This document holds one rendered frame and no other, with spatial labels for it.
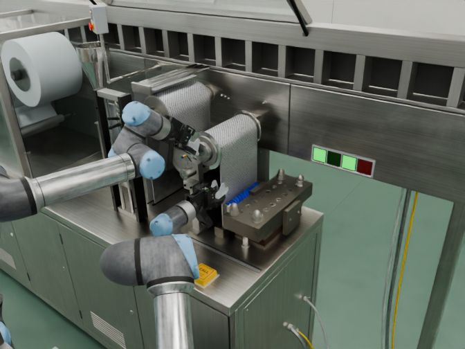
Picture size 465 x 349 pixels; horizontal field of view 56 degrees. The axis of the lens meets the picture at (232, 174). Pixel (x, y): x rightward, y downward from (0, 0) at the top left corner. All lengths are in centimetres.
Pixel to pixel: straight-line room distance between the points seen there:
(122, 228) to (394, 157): 108
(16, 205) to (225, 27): 108
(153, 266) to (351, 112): 90
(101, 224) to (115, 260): 81
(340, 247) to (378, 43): 194
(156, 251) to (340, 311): 182
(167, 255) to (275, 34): 96
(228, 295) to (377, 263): 178
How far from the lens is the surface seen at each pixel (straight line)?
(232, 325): 155
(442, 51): 148
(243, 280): 154
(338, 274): 298
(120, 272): 109
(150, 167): 121
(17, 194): 113
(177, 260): 107
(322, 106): 165
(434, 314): 212
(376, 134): 160
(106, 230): 185
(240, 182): 173
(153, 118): 135
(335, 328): 265
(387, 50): 152
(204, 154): 158
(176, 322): 105
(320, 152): 172
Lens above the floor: 193
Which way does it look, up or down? 28 degrees down
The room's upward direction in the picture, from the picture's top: 2 degrees counter-clockwise
